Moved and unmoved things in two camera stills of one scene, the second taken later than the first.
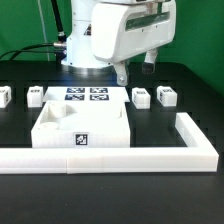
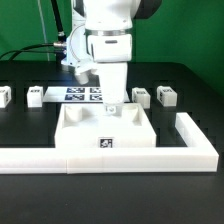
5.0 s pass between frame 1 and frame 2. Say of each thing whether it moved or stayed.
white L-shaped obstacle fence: stayed
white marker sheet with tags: stayed
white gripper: moved
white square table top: moved
